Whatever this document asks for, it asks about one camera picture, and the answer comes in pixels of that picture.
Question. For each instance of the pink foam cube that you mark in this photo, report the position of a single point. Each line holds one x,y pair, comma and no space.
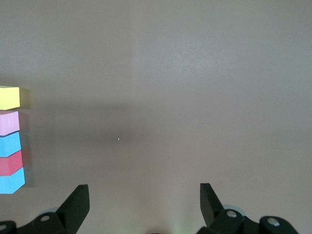
8,123

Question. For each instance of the red foam cube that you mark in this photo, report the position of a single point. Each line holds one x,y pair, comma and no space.
9,164

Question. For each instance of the yellow foam cube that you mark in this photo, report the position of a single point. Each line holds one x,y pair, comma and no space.
8,97

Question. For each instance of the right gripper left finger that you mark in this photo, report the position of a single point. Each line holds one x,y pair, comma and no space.
70,212

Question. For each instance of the blue foam cube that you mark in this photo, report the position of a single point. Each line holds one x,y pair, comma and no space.
8,145
9,181

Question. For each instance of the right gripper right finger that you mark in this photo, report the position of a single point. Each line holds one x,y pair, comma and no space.
234,224

